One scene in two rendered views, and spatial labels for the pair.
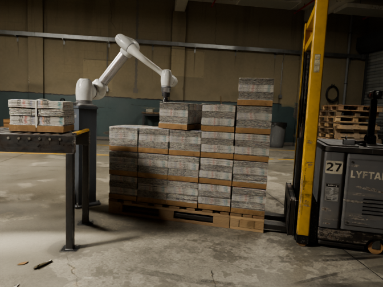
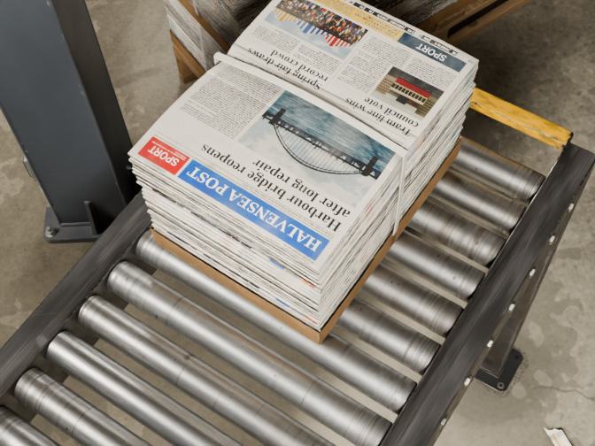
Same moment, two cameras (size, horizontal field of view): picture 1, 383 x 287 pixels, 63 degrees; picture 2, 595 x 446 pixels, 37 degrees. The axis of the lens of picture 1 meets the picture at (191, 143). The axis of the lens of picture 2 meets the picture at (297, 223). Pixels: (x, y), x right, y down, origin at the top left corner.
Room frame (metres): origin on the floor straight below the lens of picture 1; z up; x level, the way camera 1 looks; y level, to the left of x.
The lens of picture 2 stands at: (1.90, 1.65, 1.91)
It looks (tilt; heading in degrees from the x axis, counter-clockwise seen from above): 59 degrees down; 314
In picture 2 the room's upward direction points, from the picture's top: 4 degrees counter-clockwise
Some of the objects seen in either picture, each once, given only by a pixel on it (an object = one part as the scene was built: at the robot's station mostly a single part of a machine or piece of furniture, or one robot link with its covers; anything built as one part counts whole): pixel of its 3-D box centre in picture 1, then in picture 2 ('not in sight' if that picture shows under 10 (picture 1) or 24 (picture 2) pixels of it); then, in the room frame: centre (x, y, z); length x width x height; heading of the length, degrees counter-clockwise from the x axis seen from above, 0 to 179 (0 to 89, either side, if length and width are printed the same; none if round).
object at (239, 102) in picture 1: (252, 155); not in sight; (2.76, -0.54, 0.63); 0.38 x 0.29 x 0.97; 166
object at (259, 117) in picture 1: (252, 153); not in sight; (2.77, -0.55, 0.65); 0.39 x 0.30 x 1.29; 166
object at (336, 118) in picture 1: (346, 130); not in sight; (8.28, -4.09, 0.65); 1.33 x 0.94 x 1.30; 101
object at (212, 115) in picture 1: (221, 118); not in sight; (2.84, -0.26, 0.95); 0.38 x 0.29 x 0.23; 166
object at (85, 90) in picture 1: (84, 89); not in sight; (3.15, 1.08, 1.17); 0.18 x 0.16 x 0.22; 166
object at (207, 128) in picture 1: (220, 127); not in sight; (2.83, -0.26, 0.86); 0.38 x 0.29 x 0.04; 166
